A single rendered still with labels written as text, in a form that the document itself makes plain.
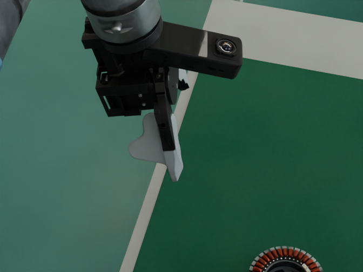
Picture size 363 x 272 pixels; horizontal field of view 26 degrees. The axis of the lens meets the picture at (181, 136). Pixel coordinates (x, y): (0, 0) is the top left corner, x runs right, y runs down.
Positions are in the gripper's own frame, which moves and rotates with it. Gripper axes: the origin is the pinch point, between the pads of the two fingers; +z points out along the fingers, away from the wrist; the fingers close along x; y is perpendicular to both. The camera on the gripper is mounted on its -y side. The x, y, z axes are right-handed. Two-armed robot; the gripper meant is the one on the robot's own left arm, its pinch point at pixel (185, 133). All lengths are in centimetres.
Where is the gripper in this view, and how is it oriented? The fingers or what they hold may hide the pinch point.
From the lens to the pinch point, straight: 98.6
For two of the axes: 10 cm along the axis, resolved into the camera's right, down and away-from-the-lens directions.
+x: -0.7, 8.0, -6.0
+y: -9.8, 0.7, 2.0
